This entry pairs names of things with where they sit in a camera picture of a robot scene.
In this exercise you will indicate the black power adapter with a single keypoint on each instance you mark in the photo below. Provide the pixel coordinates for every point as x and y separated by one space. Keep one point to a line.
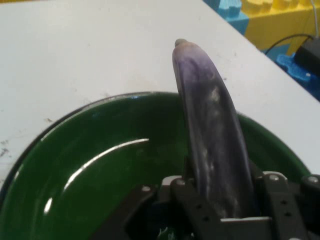
310 55

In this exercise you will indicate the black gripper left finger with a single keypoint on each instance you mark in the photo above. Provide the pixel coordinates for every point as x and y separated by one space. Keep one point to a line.
190 207

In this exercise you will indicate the purple toy eggplant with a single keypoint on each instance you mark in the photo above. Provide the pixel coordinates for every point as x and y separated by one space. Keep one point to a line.
212 125

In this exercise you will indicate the green plate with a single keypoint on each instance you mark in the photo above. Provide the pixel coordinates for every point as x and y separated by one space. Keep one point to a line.
100 175

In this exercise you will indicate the blue giant building block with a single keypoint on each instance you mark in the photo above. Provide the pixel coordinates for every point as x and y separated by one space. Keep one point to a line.
295 70
230 15

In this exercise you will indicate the yellow giant building block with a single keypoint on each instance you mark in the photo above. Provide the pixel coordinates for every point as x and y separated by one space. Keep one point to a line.
275 22

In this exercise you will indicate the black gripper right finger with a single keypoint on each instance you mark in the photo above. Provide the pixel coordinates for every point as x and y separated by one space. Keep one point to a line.
287 207

